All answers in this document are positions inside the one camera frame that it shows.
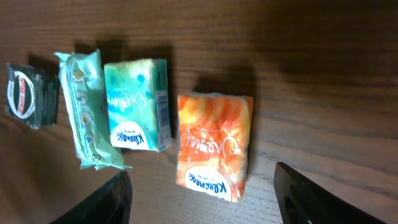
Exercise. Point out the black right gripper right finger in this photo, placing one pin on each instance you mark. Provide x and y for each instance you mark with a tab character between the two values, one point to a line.
301	200

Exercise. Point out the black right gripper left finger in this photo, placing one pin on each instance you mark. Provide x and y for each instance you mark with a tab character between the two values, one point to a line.
109	204

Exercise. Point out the orange tissue pack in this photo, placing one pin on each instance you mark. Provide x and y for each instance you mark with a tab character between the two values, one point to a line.
213	139

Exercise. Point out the green tissue pack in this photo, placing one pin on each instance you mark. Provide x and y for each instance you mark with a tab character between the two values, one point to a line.
138	104

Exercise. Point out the light green wipes pack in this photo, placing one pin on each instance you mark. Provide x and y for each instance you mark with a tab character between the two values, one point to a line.
82	80

